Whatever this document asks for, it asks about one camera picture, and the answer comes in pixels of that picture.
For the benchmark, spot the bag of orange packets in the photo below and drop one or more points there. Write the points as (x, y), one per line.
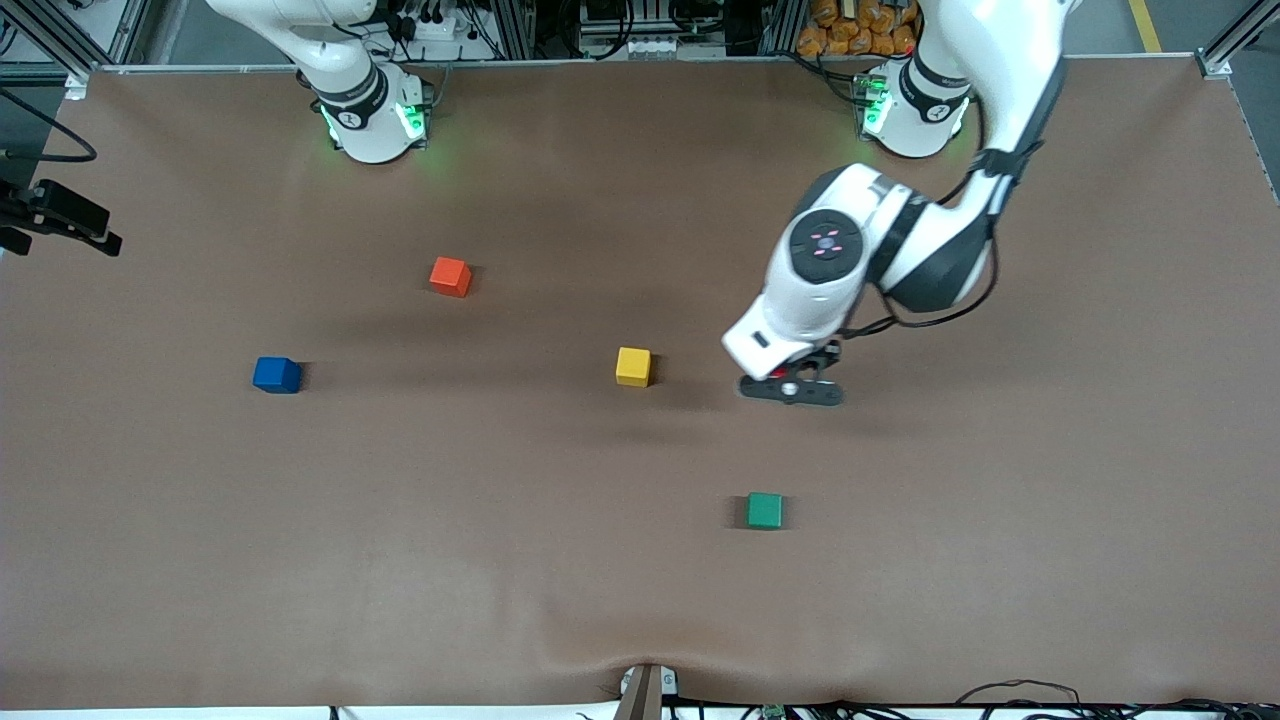
(850, 30)

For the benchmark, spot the white power strip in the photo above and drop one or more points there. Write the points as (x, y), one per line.
(430, 28)

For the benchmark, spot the white terminal block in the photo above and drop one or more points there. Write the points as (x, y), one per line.
(652, 46)

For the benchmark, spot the green cube block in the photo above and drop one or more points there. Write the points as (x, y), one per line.
(765, 511)

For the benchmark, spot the blue cube block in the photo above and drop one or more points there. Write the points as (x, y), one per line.
(275, 374)

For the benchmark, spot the aluminium frame profile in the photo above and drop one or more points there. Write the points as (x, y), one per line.
(1225, 50)
(70, 50)

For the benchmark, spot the orange cube block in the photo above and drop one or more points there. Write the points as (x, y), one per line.
(449, 276)

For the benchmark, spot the brown table mat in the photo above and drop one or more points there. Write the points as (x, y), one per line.
(640, 600)

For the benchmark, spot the aluminium frame post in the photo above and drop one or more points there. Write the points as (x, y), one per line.
(515, 30)
(780, 30)

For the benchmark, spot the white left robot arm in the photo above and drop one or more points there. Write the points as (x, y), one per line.
(820, 290)

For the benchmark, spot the yellow cube block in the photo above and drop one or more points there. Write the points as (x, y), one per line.
(632, 366)

